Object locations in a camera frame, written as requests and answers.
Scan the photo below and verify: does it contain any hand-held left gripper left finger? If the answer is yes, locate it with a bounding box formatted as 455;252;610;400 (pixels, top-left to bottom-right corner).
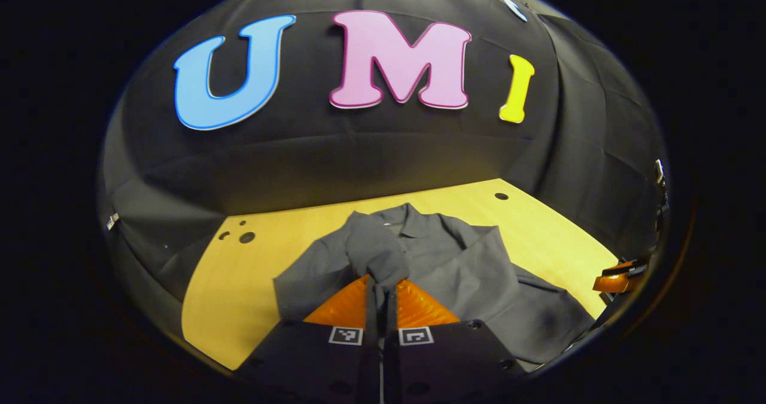
236;274;384;404

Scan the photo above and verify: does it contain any grey polo shirt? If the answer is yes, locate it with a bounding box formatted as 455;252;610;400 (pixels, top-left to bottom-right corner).
273;203;596;366

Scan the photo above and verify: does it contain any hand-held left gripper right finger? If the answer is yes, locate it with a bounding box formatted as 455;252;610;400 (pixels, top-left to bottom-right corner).
383;278;527;404

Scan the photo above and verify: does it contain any black backdrop cloth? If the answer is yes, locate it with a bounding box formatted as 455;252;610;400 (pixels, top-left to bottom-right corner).
99;0;668;357

